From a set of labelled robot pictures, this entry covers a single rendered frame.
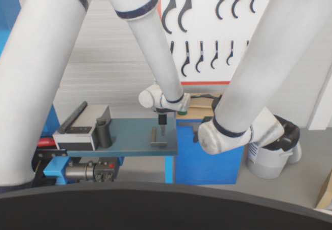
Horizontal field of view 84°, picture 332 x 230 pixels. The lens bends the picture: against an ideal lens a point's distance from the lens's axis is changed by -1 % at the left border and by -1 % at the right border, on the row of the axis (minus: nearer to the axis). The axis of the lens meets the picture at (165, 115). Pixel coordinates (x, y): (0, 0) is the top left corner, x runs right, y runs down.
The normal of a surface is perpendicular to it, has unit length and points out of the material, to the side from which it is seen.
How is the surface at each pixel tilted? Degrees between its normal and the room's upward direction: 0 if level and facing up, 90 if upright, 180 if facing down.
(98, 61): 90
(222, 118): 93
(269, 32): 93
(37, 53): 71
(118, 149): 0
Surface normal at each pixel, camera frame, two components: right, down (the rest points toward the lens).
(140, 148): -0.01, -0.87
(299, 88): 0.00, 0.49
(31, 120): 0.89, 0.19
